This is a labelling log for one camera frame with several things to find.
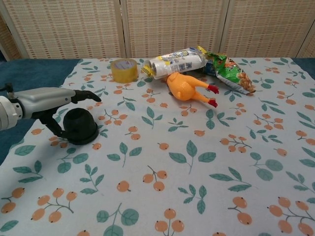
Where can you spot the black dice cup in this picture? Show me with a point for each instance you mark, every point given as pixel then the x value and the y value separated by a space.
pixel 78 120

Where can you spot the yellow clear tape roll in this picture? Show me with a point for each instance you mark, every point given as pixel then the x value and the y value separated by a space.
pixel 124 72

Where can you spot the floral leaf print tablecloth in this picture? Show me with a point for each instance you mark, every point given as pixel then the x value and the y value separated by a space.
pixel 172 159

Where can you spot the blue snack packet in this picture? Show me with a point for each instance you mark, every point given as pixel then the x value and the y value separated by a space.
pixel 209 68

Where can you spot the bamboo folding screen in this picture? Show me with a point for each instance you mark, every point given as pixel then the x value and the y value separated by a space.
pixel 172 27

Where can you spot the green snack bag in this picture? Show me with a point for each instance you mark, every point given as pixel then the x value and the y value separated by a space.
pixel 233 73

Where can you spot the orange rubber chicken toy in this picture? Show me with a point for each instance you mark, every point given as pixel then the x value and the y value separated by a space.
pixel 184 87

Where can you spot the white trash bag roll pack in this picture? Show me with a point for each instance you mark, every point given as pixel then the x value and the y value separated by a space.
pixel 177 62

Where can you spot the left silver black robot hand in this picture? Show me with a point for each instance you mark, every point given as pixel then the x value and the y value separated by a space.
pixel 44 98

